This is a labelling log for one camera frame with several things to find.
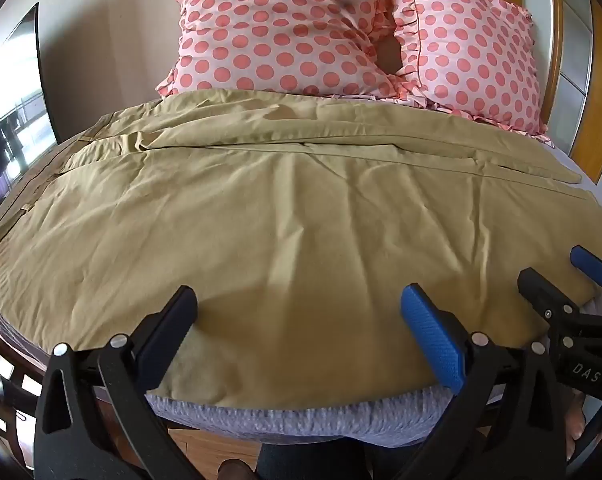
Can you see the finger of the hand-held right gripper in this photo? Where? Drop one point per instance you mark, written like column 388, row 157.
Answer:
column 545, row 294
column 590, row 263

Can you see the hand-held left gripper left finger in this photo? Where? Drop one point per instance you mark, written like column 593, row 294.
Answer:
column 175, row 321

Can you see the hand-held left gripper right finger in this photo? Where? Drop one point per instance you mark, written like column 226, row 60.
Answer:
column 432, row 336

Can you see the olive green bed sheet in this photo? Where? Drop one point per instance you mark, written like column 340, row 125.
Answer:
column 281, row 230

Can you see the grey bed mattress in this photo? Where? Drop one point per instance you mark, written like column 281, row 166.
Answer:
column 301, row 422

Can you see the person's dark trouser leg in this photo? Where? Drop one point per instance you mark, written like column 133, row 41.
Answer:
column 311, row 462

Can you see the small pink polka dot pillow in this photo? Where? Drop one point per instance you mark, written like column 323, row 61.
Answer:
column 476, row 55

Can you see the black framed window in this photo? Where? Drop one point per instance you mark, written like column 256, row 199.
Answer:
column 16, row 125

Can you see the large pink polka dot pillow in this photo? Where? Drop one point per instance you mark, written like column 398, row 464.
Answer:
column 276, row 25

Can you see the dark wooden bed frame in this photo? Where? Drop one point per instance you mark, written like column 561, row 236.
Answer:
column 6, row 390

